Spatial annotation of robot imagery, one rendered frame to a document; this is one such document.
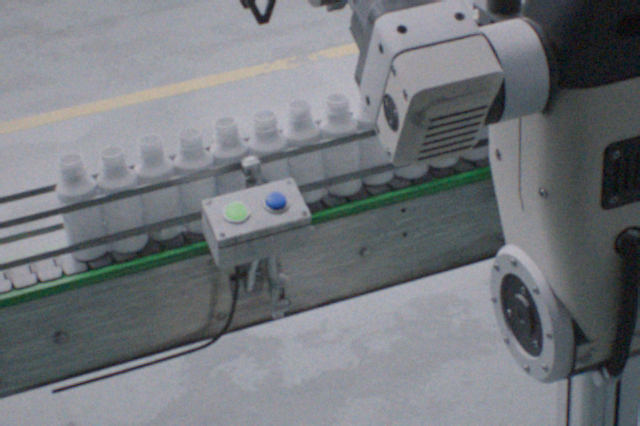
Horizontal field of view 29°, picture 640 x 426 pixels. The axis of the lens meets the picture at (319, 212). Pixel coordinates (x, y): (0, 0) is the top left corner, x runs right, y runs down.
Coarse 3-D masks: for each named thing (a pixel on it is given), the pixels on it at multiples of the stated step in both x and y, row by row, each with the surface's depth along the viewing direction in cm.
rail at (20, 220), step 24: (312, 144) 189; (336, 144) 191; (480, 144) 201; (216, 168) 185; (240, 168) 186; (384, 168) 196; (24, 192) 183; (48, 192) 185; (120, 192) 181; (144, 192) 182; (24, 216) 177; (48, 216) 179; (192, 216) 187; (0, 240) 186; (96, 240) 183; (0, 264) 180; (24, 264) 181
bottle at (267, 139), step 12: (264, 120) 186; (276, 120) 188; (264, 132) 187; (276, 132) 188; (252, 144) 188; (264, 144) 187; (276, 144) 188; (252, 156) 189; (264, 168) 189; (276, 168) 189; (288, 168) 191; (276, 180) 190
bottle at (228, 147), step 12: (216, 120) 187; (228, 120) 188; (216, 132) 186; (228, 132) 185; (216, 144) 187; (228, 144) 186; (240, 144) 188; (216, 156) 187; (228, 156) 186; (240, 156) 187; (216, 180) 190; (228, 180) 188; (240, 180) 189; (228, 192) 190
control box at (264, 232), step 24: (240, 192) 177; (264, 192) 177; (288, 192) 177; (216, 216) 174; (264, 216) 174; (288, 216) 174; (216, 240) 172; (240, 240) 172; (264, 240) 175; (288, 240) 177; (216, 264) 176; (240, 264) 177; (240, 288) 194; (216, 336) 195; (72, 384) 191
